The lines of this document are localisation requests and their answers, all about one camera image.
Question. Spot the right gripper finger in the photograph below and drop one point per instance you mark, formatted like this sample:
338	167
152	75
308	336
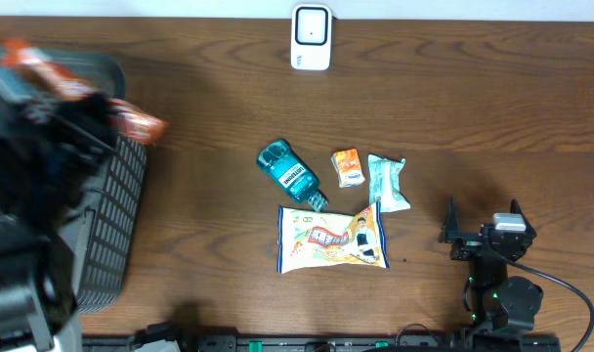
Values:
450	231
518	220

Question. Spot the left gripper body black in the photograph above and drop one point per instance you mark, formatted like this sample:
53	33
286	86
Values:
52	173

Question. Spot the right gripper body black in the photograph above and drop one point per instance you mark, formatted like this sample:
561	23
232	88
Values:
466	248

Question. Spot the green tissue packet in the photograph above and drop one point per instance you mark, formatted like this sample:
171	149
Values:
384	183

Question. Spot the red chocolate bar wrapper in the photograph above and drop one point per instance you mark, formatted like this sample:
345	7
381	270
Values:
31	61

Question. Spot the small orange snack pack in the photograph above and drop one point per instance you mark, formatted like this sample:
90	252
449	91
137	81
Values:
348	167

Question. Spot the large yellow snack bag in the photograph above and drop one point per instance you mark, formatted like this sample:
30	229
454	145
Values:
309	239

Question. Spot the teal mouthwash bottle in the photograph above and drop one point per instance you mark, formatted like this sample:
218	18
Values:
292	174

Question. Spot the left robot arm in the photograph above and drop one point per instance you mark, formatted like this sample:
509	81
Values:
36	293

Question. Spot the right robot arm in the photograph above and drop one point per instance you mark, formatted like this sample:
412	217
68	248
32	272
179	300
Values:
498	302

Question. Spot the white barcode scanner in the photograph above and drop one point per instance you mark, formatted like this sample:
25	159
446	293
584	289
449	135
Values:
311	34

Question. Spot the grey plastic basket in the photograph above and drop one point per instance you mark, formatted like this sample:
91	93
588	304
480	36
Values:
101	232

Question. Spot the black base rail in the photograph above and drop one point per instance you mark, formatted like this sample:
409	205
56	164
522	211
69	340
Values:
166	337

